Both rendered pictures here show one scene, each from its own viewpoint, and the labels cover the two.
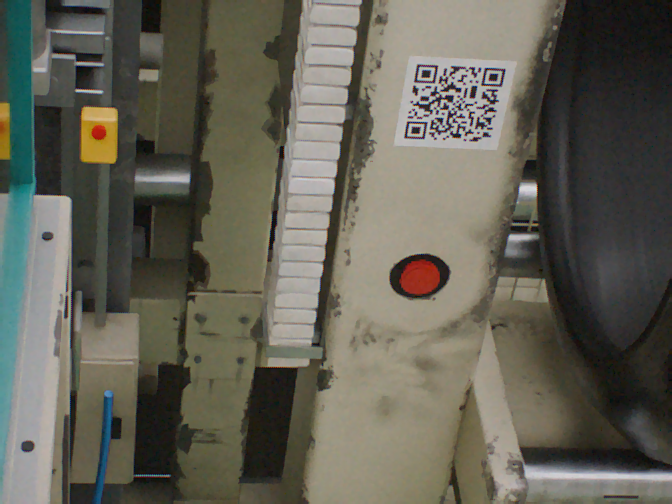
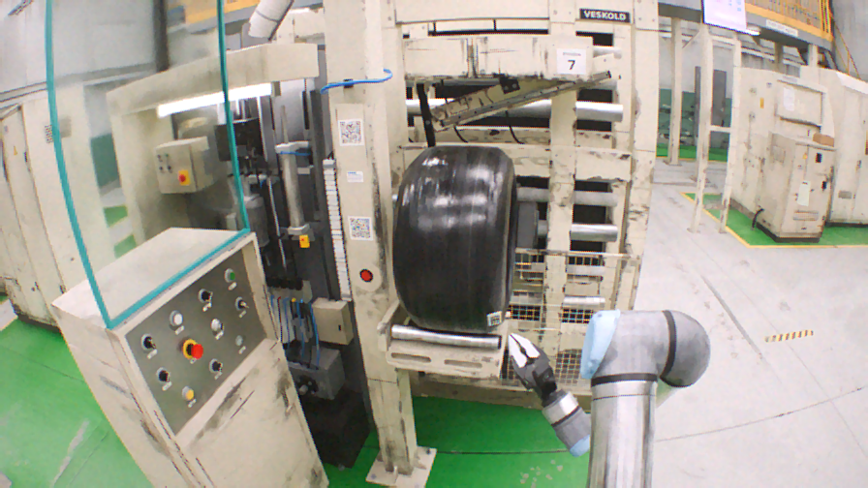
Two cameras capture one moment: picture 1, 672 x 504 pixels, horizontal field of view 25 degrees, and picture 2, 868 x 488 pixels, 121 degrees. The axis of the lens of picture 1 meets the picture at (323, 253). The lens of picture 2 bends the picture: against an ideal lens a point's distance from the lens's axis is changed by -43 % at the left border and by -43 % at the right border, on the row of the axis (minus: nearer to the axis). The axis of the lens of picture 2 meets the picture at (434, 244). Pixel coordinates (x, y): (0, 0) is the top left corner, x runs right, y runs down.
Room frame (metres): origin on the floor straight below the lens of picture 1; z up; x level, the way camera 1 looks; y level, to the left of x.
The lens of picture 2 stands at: (-0.10, -0.78, 1.67)
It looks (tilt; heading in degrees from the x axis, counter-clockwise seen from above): 23 degrees down; 25
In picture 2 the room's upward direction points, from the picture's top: 3 degrees counter-clockwise
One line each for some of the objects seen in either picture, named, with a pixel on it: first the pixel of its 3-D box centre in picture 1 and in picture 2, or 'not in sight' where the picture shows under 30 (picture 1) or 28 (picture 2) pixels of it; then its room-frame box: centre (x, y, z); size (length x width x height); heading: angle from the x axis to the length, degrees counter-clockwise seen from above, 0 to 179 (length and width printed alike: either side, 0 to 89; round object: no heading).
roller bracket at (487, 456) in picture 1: (466, 354); (401, 307); (0.99, -0.14, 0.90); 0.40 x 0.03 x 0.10; 10
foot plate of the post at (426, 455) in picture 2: not in sight; (401, 463); (0.95, -0.06, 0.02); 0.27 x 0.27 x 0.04; 10
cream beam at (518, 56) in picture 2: not in sight; (500, 57); (1.33, -0.39, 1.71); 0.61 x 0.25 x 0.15; 100
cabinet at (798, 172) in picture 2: not in sight; (797, 188); (5.06, -3.31, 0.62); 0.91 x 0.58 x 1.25; 108
